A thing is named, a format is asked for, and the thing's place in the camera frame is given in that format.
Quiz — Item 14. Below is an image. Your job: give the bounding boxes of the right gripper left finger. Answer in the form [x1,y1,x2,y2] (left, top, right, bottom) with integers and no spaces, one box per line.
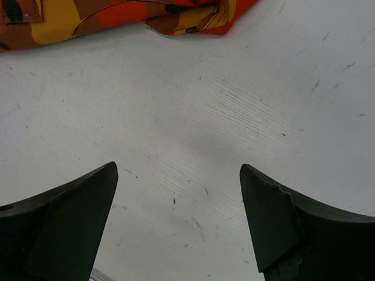
[1,162,118,280]

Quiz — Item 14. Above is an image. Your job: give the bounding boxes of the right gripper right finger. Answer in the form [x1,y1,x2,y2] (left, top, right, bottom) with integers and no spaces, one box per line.
[240,164,374,280]

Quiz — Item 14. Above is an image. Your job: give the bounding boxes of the orange camouflage trousers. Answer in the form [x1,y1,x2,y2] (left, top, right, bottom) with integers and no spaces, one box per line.
[1,0,257,52]

